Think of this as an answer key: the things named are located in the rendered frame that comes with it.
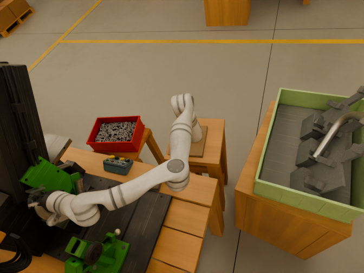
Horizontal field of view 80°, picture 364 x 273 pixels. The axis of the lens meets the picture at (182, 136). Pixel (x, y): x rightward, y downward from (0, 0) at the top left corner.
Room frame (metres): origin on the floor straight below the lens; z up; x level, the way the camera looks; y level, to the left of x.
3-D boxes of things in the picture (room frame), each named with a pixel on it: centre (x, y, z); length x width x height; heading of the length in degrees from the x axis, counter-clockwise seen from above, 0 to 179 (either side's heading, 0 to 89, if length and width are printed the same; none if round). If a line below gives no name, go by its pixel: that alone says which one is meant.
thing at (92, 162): (0.82, 0.56, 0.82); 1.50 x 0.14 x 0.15; 56
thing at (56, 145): (0.71, 0.73, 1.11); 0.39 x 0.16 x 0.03; 146
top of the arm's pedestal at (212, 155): (0.78, -0.07, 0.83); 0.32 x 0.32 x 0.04; 63
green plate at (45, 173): (0.59, 0.62, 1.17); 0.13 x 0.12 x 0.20; 56
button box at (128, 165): (0.73, 0.39, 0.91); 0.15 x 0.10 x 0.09; 56
